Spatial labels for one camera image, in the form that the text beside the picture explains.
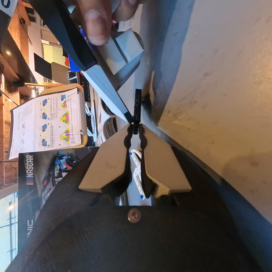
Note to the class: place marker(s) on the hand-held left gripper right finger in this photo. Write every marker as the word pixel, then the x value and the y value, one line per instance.
pixel 163 167

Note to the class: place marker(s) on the black patterned toy beam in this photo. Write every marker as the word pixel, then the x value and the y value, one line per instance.
pixel 137 106

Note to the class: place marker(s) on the laminated instruction sheet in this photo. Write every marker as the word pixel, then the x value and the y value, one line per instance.
pixel 42 127

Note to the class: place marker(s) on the black flat panel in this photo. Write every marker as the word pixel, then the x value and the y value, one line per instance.
pixel 42 65

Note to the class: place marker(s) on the toy car box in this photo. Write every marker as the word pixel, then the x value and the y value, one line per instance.
pixel 31 201

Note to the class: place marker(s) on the person's right hand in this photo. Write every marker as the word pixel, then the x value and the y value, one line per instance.
pixel 95 21

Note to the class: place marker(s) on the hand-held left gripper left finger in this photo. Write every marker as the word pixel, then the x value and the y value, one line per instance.
pixel 106 163

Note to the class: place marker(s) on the grey desk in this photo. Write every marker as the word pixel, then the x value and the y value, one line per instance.
pixel 212 85

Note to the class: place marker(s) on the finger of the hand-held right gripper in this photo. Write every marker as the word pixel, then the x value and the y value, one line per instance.
pixel 131 45
pixel 102 85

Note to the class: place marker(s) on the black toy pin connector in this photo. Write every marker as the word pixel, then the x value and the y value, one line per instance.
pixel 136 129

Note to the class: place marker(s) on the open instruction booklet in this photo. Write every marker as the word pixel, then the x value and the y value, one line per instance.
pixel 106 125

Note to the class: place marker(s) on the blue plastic bin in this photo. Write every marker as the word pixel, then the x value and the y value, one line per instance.
pixel 73 63

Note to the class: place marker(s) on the tan board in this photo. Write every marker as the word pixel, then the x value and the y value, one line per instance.
pixel 84 106

